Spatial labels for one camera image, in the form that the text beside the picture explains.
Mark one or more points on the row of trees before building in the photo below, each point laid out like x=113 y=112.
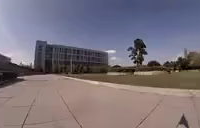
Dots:
x=84 y=69

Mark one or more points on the large glass office building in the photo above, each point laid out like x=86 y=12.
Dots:
x=71 y=55

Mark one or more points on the tall lone tree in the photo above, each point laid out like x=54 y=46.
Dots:
x=138 y=51

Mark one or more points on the grey slab paved plaza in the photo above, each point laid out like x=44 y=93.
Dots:
x=88 y=106

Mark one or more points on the pale concrete kerb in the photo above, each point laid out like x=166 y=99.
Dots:
x=138 y=88

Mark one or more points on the dry grass lawn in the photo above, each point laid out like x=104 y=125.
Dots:
x=161 y=80

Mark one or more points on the distant row of trees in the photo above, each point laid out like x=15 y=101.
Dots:
x=188 y=61

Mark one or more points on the low dark building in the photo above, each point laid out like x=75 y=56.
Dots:
x=1 y=68

